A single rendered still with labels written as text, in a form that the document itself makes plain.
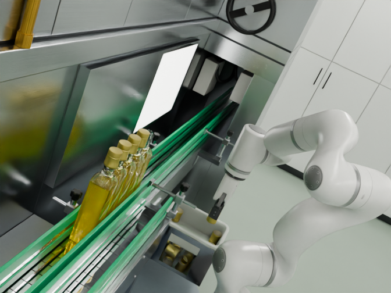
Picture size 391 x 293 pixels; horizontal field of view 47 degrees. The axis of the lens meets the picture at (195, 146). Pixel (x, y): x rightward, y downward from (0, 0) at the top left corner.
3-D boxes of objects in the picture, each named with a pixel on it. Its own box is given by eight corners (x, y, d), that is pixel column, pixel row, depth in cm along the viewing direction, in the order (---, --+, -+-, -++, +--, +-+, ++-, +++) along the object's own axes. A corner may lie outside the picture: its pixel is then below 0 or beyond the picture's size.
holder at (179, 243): (148, 225, 173) (163, 192, 167) (212, 260, 169) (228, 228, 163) (130, 247, 157) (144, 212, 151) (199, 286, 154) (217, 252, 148)
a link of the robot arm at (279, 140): (339, 127, 124) (270, 143, 150) (294, 113, 117) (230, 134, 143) (338, 158, 122) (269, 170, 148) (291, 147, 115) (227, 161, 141)
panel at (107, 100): (165, 109, 200) (194, 36, 186) (171, 111, 199) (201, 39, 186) (43, 183, 117) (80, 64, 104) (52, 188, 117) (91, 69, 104)
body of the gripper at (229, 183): (229, 159, 149) (216, 186, 153) (222, 170, 140) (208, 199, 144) (250, 170, 148) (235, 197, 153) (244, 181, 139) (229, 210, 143)
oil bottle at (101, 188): (80, 228, 123) (103, 164, 115) (97, 239, 122) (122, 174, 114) (68, 238, 118) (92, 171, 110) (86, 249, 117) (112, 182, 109)
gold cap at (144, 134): (136, 139, 129) (141, 127, 127) (146, 145, 128) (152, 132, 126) (130, 143, 125) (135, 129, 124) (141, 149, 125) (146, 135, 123)
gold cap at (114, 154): (103, 166, 109) (108, 151, 107) (103, 159, 112) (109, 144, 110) (117, 170, 110) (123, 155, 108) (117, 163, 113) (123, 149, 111)
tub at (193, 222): (168, 215, 169) (177, 196, 166) (221, 244, 166) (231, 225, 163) (150, 236, 154) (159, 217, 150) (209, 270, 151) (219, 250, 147)
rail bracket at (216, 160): (191, 160, 211) (210, 118, 203) (223, 177, 209) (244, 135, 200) (188, 163, 207) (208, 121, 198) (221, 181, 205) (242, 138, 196)
